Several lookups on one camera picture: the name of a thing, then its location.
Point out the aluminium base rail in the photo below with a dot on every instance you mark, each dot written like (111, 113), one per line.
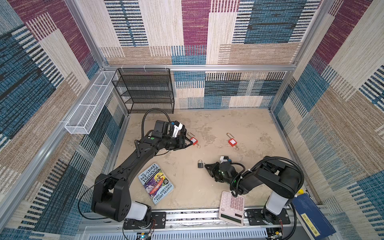
(183, 224)

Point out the pink calculator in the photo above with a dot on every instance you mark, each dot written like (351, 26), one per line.
(231, 209)

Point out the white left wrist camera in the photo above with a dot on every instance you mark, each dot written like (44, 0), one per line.
(176, 128)

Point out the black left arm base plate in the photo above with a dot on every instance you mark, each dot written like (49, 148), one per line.
(156, 220)

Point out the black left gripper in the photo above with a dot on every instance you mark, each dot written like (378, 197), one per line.
(180, 143)

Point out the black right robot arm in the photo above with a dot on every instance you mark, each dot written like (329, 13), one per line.
(283, 176)

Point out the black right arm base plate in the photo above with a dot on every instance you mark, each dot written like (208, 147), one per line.
(261, 217)

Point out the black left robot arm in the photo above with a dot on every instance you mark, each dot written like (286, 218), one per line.
(111, 194)

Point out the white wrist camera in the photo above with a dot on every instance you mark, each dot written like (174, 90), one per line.
(224, 159)
(176, 128)

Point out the small black padlock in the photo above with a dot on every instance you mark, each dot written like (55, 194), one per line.
(201, 164)

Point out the purple treehouse book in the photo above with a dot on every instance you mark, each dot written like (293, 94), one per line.
(156, 183)

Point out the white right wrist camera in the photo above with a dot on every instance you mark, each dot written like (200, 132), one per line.
(224, 159)

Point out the blue box with yellow label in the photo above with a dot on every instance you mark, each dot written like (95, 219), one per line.
(315, 221)

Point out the white wire mesh basket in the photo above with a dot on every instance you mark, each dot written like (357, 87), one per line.
(87, 112)

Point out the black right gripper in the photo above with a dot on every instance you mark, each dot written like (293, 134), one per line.
(213, 167)

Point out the red padlock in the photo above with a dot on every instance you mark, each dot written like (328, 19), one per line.
(232, 141)
(193, 138)

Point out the black wire shelf rack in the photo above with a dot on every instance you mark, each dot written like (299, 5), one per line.
(144, 89)

